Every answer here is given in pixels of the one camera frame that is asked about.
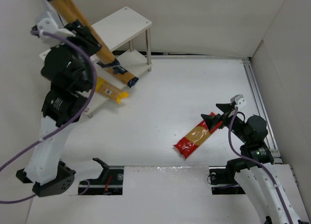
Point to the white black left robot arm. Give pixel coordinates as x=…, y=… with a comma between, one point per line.
x=73, y=80

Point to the white two-tier shelf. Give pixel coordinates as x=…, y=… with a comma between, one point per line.
x=119, y=29

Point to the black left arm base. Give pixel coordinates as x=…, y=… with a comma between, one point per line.
x=108, y=182

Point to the red spaghetti bag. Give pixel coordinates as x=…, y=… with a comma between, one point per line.
x=195, y=138

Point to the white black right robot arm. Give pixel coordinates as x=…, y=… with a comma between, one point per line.
x=254, y=168

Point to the yellow spaghetti bag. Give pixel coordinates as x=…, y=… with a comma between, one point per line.
x=110, y=91

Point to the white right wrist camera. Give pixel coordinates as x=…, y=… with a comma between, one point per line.
x=238, y=101

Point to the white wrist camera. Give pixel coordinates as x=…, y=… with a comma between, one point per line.
x=238, y=101
x=48, y=24

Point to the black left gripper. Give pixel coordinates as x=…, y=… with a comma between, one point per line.
x=85, y=39

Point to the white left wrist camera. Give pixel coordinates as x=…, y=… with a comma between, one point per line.
x=48, y=24

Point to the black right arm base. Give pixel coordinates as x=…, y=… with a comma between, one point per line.
x=222, y=183

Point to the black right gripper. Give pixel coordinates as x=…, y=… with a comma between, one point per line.
x=224, y=117

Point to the aluminium frame rail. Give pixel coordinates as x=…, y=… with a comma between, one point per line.
x=270, y=139

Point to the blue spaghetti bag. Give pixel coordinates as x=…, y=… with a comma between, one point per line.
x=123, y=75
x=70, y=12

